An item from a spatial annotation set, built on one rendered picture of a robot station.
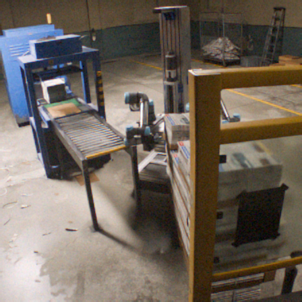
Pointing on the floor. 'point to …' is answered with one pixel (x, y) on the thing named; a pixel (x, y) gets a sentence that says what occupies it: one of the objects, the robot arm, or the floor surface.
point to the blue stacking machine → (15, 96)
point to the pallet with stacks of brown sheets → (288, 61)
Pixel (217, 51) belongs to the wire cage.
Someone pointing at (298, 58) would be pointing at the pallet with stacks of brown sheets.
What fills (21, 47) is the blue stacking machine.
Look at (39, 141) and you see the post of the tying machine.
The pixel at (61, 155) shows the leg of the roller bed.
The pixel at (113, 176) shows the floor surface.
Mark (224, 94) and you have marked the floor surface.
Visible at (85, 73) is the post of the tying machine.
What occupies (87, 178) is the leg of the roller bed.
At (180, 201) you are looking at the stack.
